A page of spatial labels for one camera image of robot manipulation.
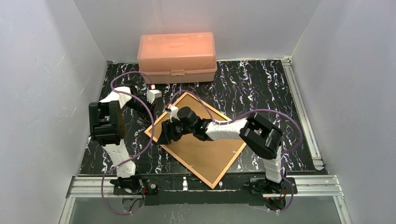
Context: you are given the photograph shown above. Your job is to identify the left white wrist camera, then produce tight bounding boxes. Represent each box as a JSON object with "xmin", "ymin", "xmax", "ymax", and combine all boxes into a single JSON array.
[{"xmin": 146, "ymin": 89, "xmax": 162, "ymax": 104}]

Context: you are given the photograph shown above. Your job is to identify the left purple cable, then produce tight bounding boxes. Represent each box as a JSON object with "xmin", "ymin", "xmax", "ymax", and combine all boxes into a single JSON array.
[{"xmin": 101, "ymin": 71, "xmax": 156, "ymax": 216}]

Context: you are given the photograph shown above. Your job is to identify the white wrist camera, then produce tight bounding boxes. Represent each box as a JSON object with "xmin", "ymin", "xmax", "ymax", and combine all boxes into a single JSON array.
[
  {"xmin": 146, "ymin": 89, "xmax": 162, "ymax": 104},
  {"xmin": 165, "ymin": 104, "xmax": 179, "ymax": 122}
]

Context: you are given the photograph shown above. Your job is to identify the pink plastic storage box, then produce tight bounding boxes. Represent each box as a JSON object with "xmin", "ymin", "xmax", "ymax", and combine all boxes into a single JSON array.
[{"xmin": 137, "ymin": 32, "xmax": 217, "ymax": 84}]

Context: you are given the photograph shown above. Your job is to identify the brown wooden picture frame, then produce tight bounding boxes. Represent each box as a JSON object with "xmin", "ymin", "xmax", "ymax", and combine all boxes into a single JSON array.
[{"xmin": 144, "ymin": 91, "xmax": 248, "ymax": 190}]

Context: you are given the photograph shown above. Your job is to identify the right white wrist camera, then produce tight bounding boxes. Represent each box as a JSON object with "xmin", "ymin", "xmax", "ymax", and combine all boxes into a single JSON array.
[{"xmin": 165, "ymin": 104, "xmax": 179, "ymax": 122}]

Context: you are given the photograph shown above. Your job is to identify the aluminium front rail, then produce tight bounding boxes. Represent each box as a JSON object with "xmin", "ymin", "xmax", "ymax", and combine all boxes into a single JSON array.
[{"xmin": 66, "ymin": 173, "xmax": 344, "ymax": 197}]

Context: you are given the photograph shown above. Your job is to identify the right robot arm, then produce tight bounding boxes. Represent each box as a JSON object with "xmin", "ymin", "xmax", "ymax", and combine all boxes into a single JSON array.
[{"xmin": 157, "ymin": 105, "xmax": 285, "ymax": 184}]

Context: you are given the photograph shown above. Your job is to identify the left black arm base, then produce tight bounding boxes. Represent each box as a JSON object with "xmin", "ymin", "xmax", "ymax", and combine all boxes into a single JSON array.
[{"xmin": 110, "ymin": 176, "xmax": 159, "ymax": 195}]

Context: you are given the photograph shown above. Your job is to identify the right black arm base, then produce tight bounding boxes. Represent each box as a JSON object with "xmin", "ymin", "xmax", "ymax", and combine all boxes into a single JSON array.
[{"xmin": 248, "ymin": 177, "xmax": 298, "ymax": 196}]

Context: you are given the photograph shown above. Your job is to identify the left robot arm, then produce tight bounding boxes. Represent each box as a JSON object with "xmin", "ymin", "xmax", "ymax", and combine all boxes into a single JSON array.
[{"xmin": 88, "ymin": 85, "xmax": 162, "ymax": 178}]

